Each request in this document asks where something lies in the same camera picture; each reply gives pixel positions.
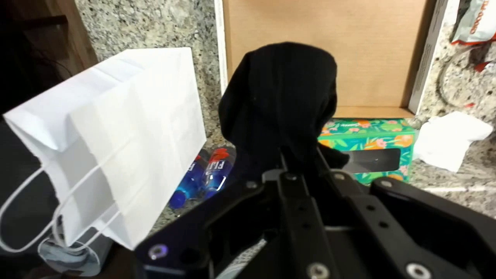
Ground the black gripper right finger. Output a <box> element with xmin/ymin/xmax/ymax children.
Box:
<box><xmin>331</xmin><ymin>169</ymin><xmax>496</xmax><ymax>279</ymax></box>

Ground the red white snack package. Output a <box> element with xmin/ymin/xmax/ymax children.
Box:
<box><xmin>449</xmin><ymin>0</ymin><xmax>496</xmax><ymax>74</ymax></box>

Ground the black sock grey heel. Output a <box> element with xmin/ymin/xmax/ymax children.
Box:
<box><xmin>217</xmin><ymin>41</ymin><xmax>351</xmax><ymax>190</ymax></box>

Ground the black perforated table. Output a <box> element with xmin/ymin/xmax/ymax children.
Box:
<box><xmin>0</xmin><ymin>114</ymin><xmax>60</xmax><ymax>254</ymax></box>

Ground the white paper napkin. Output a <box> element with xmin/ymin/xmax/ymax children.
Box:
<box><xmin>412</xmin><ymin>111</ymin><xmax>494</xmax><ymax>173</ymax></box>

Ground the flat cardboard box white rim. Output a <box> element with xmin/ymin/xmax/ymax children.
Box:
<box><xmin>214</xmin><ymin>0</ymin><xmax>452</xmax><ymax>120</ymax></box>

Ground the green floral tissue box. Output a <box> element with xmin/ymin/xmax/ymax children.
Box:
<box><xmin>316</xmin><ymin>116</ymin><xmax>421</xmax><ymax>186</ymax></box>

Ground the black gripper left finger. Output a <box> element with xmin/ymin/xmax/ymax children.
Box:
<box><xmin>130</xmin><ymin>170</ymin><xmax>331</xmax><ymax>279</ymax></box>

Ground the white paper bag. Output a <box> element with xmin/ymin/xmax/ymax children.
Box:
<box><xmin>0</xmin><ymin>46</ymin><xmax>207</xmax><ymax>255</ymax></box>

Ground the thin grey ring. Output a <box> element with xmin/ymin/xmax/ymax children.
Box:
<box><xmin>434</xmin><ymin>45</ymin><xmax>479</xmax><ymax>111</ymax></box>

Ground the thin white straw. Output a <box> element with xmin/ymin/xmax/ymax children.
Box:
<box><xmin>420</xmin><ymin>184</ymin><xmax>496</xmax><ymax>195</ymax></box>

